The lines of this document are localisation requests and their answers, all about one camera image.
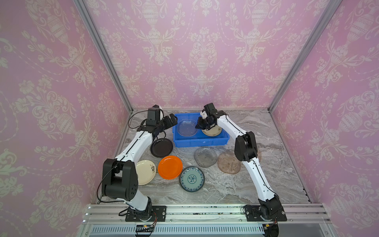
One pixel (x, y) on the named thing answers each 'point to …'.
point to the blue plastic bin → (179, 140)
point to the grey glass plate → (205, 157)
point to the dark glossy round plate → (161, 148)
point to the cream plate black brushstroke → (146, 170)
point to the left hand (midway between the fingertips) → (172, 120)
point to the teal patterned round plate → (192, 178)
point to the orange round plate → (170, 167)
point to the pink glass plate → (259, 155)
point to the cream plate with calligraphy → (212, 131)
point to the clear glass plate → (187, 128)
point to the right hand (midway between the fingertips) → (196, 126)
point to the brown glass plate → (228, 162)
